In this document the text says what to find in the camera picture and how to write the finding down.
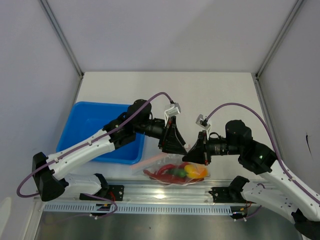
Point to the clear pink zip top bag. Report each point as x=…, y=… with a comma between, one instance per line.
x=156, y=162

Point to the left aluminium frame post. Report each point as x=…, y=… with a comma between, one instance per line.
x=49, y=13

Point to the red toy chili pepper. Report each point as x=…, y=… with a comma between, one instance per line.
x=162, y=176

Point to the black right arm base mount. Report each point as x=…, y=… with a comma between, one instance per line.
x=226, y=195

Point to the slotted white cable duct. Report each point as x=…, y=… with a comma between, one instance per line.
x=129, y=208

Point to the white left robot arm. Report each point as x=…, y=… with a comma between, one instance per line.
x=53, y=173

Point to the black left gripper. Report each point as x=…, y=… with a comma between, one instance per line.
x=172, y=141

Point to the blue plastic bin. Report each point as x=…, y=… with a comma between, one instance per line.
x=86, y=118

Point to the right aluminium frame post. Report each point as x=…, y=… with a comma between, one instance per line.
x=286, y=26

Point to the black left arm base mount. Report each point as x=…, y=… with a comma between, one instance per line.
x=114, y=193

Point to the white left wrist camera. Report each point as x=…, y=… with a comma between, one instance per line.
x=171, y=110

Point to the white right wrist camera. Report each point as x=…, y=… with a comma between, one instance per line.
x=202, y=122

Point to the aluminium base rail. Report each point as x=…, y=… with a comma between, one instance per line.
x=136, y=191

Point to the orange yellow toy mango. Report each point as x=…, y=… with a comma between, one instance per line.
x=196, y=171

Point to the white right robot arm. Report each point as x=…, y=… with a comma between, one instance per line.
x=293, y=199

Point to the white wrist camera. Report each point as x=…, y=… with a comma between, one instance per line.
x=171, y=110
x=202, y=122

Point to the aluminium frame post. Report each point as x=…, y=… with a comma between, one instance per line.
x=49, y=13
x=286, y=26

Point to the green toy chili pepper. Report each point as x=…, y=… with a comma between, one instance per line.
x=177, y=172

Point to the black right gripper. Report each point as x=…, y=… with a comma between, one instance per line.
x=198, y=153

